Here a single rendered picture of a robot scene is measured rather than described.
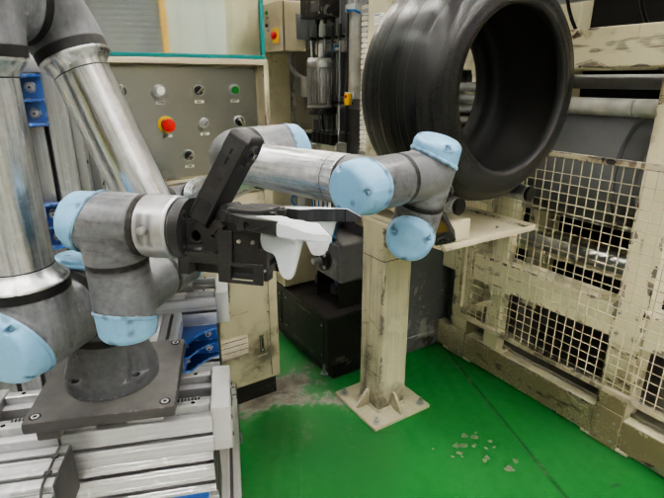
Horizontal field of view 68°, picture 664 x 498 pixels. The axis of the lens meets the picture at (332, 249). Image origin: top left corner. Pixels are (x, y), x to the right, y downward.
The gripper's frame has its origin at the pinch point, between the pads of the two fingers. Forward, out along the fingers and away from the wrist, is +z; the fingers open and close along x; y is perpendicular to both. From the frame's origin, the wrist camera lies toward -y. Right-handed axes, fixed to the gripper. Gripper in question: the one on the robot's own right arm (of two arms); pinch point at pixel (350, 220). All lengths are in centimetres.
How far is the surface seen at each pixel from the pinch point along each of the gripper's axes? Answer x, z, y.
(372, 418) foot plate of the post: -116, -12, 90
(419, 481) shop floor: -91, 7, 95
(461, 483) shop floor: -93, 20, 95
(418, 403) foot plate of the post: -128, 4, 88
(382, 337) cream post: -116, -10, 58
